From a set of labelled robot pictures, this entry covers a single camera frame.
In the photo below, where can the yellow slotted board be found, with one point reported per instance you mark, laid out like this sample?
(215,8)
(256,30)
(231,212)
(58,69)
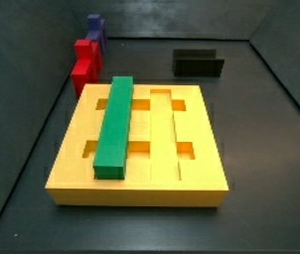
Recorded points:
(173,162)

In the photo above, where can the green long bar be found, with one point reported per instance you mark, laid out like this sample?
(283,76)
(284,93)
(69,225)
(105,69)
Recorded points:
(109,162)

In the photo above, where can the black notched block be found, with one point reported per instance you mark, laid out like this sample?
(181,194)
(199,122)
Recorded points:
(197,63)

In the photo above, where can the red notched block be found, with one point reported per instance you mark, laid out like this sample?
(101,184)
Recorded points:
(88,64)

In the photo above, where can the purple notched block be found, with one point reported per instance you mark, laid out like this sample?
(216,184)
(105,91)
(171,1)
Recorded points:
(97,31)

